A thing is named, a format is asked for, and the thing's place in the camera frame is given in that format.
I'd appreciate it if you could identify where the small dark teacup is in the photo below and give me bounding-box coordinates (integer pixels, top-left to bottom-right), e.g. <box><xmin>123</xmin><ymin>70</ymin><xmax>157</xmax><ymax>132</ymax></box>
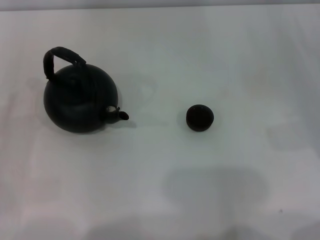
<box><xmin>185</xmin><ymin>104</ymin><xmax>215</xmax><ymax>132</ymax></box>

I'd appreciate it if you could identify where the black round teapot with handle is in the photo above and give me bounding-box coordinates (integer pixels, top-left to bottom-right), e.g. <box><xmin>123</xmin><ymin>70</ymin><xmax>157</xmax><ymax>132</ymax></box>
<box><xmin>43</xmin><ymin>46</ymin><xmax>130</xmax><ymax>134</ymax></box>

